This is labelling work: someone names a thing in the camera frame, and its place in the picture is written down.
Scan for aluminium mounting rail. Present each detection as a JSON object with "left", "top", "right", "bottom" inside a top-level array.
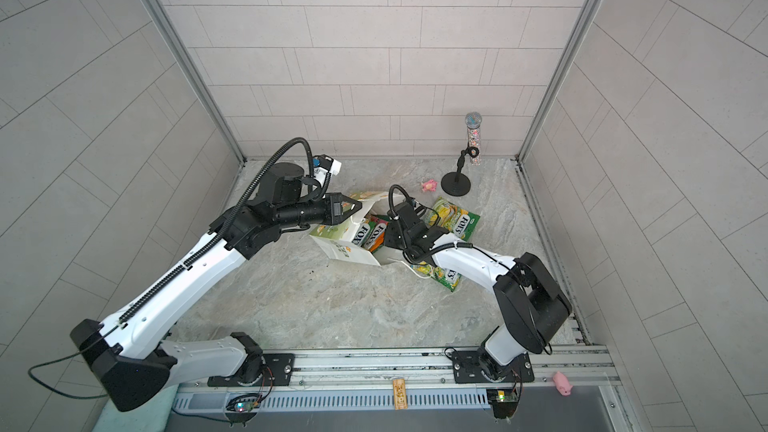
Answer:
[{"left": 172, "top": 345, "right": 620, "bottom": 421}]

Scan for small wooden tag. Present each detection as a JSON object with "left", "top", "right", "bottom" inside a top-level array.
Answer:
[{"left": 392, "top": 378, "right": 408, "bottom": 410}]

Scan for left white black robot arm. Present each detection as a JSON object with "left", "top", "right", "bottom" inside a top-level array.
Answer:
[{"left": 70, "top": 137, "right": 362, "bottom": 412}]

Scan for right circuit board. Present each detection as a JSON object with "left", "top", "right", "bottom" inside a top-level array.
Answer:
[{"left": 486, "top": 389, "right": 520, "bottom": 419}]

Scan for pink object on rail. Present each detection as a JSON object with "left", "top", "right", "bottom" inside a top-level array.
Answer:
[{"left": 552, "top": 371, "right": 573, "bottom": 397}]

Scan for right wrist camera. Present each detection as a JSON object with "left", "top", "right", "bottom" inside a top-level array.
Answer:
[{"left": 393, "top": 199, "right": 421, "bottom": 229}]

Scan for small pink toy figure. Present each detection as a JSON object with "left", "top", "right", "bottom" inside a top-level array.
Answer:
[{"left": 421, "top": 179, "right": 439, "bottom": 192}]

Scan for left circuit board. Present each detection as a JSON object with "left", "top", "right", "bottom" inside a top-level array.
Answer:
[{"left": 225, "top": 393, "right": 263, "bottom": 414}]

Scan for green fox's candy bag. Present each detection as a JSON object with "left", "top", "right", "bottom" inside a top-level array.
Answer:
[
  {"left": 424, "top": 197, "right": 481, "bottom": 241},
  {"left": 352, "top": 217, "right": 379, "bottom": 248},
  {"left": 411, "top": 262, "right": 461, "bottom": 292}
]

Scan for orange Fox's candy bag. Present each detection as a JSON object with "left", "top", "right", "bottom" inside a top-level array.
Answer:
[{"left": 363, "top": 220, "right": 388, "bottom": 253}]

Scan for black microphone stand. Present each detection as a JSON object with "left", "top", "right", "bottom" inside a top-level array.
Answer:
[{"left": 440, "top": 144, "right": 479, "bottom": 197}]

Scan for circuit board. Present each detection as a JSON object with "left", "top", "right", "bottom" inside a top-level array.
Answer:
[
  {"left": 486, "top": 389, "right": 520, "bottom": 419},
  {"left": 225, "top": 393, "right": 263, "bottom": 414}
]

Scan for white paper shopping bag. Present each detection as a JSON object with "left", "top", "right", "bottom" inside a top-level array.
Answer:
[{"left": 310, "top": 191, "right": 413, "bottom": 267}]

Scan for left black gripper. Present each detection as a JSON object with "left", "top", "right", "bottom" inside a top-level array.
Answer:
[{"left": 272, "top": 193, "right": 364, "bottom": 232}]

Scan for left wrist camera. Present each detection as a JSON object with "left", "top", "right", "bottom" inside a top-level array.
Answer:
[{"left": 313, "top": 154, "right": 342, "bottom": 185}]

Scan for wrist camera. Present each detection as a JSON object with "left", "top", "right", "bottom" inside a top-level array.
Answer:
[
  {"left": 313, "top": 154, "right": 342, "bottom": 185},
  {"left": 393, "top": 199, "right": 421, "bottom": 229}
]

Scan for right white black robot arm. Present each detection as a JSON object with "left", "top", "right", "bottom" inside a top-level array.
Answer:
[{"left": 385, "top": 184, "right": 573, "bottom": 381}]

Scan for glitter microphone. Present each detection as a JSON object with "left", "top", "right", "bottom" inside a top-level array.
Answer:
[{"left": 465, "top": 111, "right": 482, "bottom": 165}]

